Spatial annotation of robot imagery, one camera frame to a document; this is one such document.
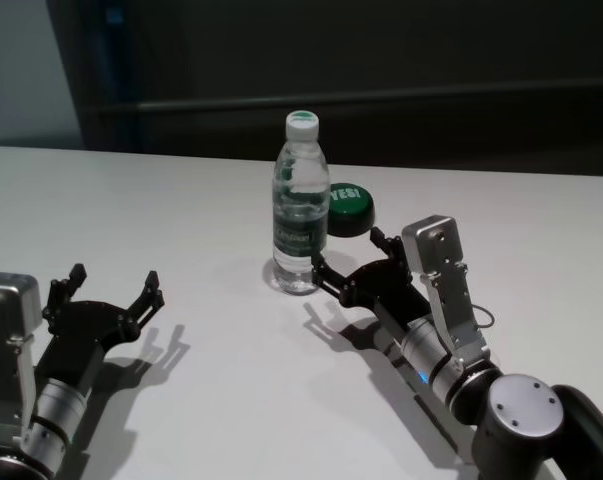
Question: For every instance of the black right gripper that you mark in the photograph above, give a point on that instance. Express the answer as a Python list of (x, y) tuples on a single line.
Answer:
[(381, 290)]

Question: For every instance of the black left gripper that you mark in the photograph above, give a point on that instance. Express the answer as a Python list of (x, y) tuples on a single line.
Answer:
[(81, 335)]

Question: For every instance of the clear plastic water bottle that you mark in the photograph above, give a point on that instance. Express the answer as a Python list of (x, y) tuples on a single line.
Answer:
[(301, 220)]

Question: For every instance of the green YES push button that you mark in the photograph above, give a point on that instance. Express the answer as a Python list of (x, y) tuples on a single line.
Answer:
[(353, 212)]

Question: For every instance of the dark grey partition panel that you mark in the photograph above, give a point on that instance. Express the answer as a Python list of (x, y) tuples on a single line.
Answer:
[(381, 50)]

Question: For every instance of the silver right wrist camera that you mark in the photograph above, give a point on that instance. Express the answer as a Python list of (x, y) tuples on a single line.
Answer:
[(441, 260)]

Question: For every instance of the grey horizontal rail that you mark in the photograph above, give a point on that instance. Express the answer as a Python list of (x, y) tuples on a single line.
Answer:
[(381, 101)]

